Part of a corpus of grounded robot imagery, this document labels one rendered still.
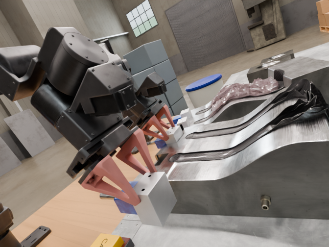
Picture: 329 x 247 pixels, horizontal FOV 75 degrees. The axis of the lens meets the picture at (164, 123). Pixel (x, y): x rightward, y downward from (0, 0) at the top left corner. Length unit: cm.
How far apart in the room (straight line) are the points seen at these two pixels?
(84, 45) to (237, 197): 34
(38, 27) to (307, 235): 883
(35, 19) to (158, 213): 884
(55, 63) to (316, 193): 39
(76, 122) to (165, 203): 16
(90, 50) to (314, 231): 40
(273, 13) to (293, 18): 135
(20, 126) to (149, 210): 851
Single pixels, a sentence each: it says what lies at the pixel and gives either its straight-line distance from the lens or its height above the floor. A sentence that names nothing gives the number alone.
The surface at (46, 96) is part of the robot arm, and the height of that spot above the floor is 112.
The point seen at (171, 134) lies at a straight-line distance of 59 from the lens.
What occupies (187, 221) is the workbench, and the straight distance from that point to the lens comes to 48.
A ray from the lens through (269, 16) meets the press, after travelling 936.
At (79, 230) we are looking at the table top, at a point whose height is 80.
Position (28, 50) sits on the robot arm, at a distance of 37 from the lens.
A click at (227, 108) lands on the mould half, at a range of 71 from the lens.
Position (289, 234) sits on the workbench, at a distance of 41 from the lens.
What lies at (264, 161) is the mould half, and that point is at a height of 91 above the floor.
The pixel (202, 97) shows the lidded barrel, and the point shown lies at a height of 48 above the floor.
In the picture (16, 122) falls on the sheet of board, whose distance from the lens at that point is 879.
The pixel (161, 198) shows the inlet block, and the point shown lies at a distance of 31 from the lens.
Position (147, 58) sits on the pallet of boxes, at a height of 121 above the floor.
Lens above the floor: 110
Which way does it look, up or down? 15 degrees down
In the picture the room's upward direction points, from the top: 24 degrees counter-clockwise
